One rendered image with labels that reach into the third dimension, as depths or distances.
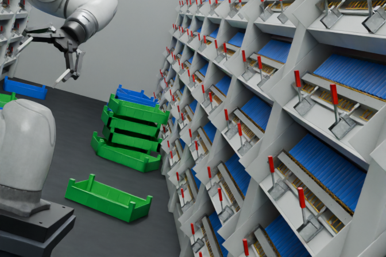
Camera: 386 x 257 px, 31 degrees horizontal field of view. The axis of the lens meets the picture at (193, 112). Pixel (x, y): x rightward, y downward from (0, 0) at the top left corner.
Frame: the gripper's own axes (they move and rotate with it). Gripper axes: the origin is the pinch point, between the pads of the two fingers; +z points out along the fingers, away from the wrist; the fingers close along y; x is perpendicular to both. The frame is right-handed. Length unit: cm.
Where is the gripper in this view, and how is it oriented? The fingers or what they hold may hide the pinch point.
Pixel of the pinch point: (37, 66)
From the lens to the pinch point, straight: 199.7
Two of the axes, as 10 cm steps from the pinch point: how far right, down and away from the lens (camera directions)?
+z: -3.9, 5.7, -7.2
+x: -5.3, 5.0, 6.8
